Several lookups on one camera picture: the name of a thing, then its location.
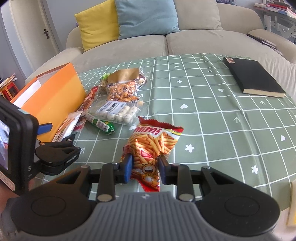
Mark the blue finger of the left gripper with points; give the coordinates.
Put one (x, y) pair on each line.
(44, 128)

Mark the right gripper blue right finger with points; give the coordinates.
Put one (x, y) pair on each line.
(181, 176)

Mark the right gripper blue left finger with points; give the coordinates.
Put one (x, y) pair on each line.
(109, 175)

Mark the orange white snack packet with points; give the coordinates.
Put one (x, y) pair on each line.
(67, 126)

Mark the Mimi fries snack bag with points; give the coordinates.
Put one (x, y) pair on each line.
(150, 139)

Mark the green sausage stick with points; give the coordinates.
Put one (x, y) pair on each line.
(103, 125)

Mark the red meat snack packet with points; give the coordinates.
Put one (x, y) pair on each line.
(90, 97)

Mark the white candy balls pack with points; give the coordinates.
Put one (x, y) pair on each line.
(119, 112)

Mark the spicy peanuts vacuum pack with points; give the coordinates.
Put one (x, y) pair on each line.
(123, 85)

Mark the orange cardboard box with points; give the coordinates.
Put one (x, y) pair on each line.
(51, 97)

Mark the red orange stools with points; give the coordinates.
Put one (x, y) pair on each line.
(9, 91)

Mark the green nuts packet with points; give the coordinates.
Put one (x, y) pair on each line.
(103, 83)

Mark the green checkered tablecloth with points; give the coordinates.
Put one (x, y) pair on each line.
(251, 138)

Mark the white door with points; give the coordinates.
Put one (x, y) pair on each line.
(34, 31)

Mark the yellow cushion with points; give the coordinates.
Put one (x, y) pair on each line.
(98, 25)

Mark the black notebook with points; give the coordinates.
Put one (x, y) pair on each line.
(252, 78)

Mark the light blue cushion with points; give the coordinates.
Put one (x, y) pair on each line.
(142, 18)

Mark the beige sofa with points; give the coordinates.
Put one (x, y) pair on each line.
(236, 22)

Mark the beige back cushion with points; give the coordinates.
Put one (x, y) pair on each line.
(198, 15)

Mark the cluttered white shelf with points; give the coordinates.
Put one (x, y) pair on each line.
(278, 17)

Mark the camera with screen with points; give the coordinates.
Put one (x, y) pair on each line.
(18, 141)

